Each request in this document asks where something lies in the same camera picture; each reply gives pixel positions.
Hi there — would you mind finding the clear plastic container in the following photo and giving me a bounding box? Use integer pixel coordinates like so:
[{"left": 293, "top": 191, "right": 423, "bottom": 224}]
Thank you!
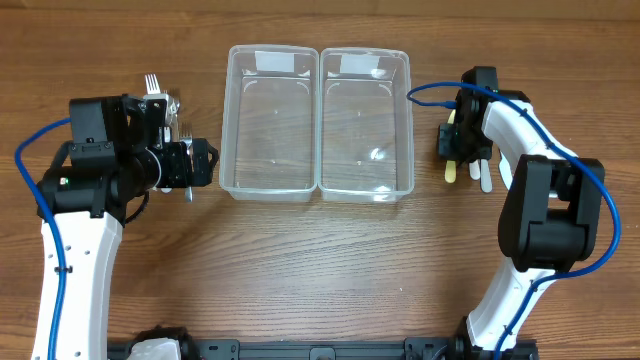
[
  {"left": 219, "top": 44, "right": 319, "bottom": 203},
  {"left": 316, "top": 47, "right": 415, "bottom": 203}
]

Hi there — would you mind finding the right blue cable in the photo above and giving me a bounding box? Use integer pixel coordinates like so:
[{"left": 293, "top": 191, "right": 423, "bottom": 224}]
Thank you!
[{"left": 406, "top": 81, "right": 623, "bottom": 360}]

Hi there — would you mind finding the silver metal fork wide handle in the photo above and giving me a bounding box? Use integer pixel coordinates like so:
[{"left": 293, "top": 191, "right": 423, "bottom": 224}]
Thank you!
[{"left": 167, "top": 88, "right": 180, "bottom": 142}]

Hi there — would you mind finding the blue cable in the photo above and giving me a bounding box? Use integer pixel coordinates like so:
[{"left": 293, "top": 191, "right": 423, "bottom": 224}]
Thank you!
[
  {"left": 14, "top": 117, "right": 72, "bottom": 360},
  {"left": 406, "top": 81, "right": 623, "bottom": 360}
]

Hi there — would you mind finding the right clear plastic container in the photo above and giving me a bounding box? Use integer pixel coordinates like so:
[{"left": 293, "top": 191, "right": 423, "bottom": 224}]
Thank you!
[{"left": 316, "top": 47, "right": 415, "bottom": 203}]

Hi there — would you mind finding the pale blue plastic knife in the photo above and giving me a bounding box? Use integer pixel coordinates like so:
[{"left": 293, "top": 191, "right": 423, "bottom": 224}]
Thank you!
[{"left": 480, "top": 159, "right": 493, "bottom": 193}]

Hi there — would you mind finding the white plastic fork long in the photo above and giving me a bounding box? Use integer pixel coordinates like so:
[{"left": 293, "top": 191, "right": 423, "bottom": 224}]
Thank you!
[{"left": 144, "top": 74, "right": 161, "bottom": 95}]

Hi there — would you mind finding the left clear plastic container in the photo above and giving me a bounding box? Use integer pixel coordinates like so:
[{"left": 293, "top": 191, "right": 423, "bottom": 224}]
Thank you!
[{"left": 219, "top": 44, "right": 319, "bottom": 203}]

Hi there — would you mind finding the small silver metal fork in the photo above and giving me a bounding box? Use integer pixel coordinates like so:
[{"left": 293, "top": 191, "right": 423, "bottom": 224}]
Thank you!
[{"left": 180, "top": 122, "right": 193, "bottom": 203}]

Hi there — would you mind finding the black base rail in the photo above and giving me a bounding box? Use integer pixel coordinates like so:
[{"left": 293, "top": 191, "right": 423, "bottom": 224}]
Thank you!
[{"left": 107, "top": 327, "right": 540, "bottom": 360}]

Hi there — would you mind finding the yellow plastic knife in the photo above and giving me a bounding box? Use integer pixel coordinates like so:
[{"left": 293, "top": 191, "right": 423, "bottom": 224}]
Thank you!
[{"left": 445, "top": 110, "right": 457, "bottom": 184}]

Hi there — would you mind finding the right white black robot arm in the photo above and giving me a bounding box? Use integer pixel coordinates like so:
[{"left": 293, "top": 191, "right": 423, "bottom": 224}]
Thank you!
[{"left": 438, "top": 82, "right": 611, "bottom": 359}]

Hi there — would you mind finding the light blue plastic knife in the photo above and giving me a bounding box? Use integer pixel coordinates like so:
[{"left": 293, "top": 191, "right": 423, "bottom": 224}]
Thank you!
[{"left": 499, "top": 152, "right": 513, "bottom": 190}]

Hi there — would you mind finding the left blue cable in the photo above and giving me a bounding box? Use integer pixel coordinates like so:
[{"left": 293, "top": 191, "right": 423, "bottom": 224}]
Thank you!
[{"left": 14, "top": 117, "right": 72, "bottom": 360}]

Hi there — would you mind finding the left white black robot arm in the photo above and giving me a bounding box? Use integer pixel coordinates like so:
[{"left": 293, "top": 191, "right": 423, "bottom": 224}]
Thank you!
[{"left": 30, "top": 93, "right": 218, "bottom": 359}]

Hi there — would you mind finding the white plastic knife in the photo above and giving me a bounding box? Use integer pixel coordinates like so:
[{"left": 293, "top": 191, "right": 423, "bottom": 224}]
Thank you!
[{"left": 469, "top": 160, "right": 481, "bottom": 180}]

